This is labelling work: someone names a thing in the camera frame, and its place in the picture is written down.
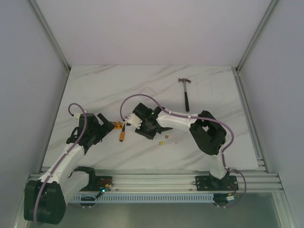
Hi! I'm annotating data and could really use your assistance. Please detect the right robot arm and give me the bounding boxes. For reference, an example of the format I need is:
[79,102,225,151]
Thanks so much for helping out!
[126,103,228,190]

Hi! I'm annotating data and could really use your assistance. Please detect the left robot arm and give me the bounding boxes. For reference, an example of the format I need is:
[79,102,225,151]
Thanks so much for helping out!
[23,113,114,225]

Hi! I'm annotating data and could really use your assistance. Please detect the orange terminal block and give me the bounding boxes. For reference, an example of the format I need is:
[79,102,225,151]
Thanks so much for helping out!
[112,121,124,129]

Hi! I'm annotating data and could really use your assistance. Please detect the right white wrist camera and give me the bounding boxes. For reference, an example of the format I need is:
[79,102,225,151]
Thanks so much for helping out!
[125,114,143,129]

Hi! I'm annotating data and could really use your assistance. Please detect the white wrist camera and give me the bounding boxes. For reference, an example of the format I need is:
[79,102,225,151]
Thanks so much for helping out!
[72,113,82,120]
[125,114,143,129]

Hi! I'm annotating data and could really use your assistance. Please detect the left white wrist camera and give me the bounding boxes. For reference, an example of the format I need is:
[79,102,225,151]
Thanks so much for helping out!
[72,113,82,120]

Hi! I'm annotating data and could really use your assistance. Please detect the orange handle screwdriver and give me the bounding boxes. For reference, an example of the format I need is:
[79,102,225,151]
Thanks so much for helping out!
[119,124,126,142]

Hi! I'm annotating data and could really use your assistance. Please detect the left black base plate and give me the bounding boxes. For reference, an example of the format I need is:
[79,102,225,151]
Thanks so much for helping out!
[80,176,113,191]

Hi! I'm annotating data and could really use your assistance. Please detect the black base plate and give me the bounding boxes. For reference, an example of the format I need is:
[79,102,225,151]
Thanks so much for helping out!
[80,176,113,191]
[194,175,239,191]

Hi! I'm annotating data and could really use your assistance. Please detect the claw hammer black handle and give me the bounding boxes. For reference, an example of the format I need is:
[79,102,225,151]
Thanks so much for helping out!
[178,78,191,112]

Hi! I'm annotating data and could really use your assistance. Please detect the slotted grey cable duct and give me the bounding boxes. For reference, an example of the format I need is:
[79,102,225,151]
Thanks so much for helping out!
[70,193,214,204]

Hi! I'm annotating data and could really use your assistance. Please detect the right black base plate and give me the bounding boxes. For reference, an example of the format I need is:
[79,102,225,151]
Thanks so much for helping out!
[194,175,239,191]

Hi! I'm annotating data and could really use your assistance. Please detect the right aluminium frame post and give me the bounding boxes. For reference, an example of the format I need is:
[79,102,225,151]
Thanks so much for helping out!
[235,0,280,72]

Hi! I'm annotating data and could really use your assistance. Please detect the aluminium frame post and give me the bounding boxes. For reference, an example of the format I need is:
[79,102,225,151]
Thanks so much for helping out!
[27,0,71,73]
[235,0,280,72]

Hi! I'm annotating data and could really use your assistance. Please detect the left aluminium frame post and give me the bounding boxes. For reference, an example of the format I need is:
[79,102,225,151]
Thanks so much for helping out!
[27,0,71,73]

